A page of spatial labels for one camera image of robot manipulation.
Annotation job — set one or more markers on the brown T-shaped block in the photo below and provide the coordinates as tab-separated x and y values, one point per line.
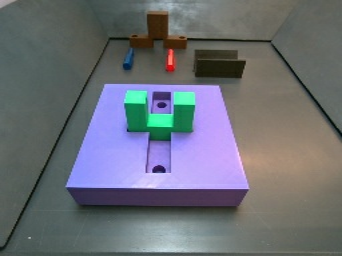
158	32

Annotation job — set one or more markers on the purple base board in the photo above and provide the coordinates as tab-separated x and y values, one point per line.
122	169

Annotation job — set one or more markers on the green U-shaped block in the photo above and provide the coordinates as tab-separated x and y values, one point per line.
168	114

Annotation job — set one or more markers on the red peg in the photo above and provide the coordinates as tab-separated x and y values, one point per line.
170	61

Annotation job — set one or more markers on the blue peg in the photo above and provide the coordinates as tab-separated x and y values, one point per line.
128	59

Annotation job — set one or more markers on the black U-shaped bracket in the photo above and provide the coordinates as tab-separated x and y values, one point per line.
218	63

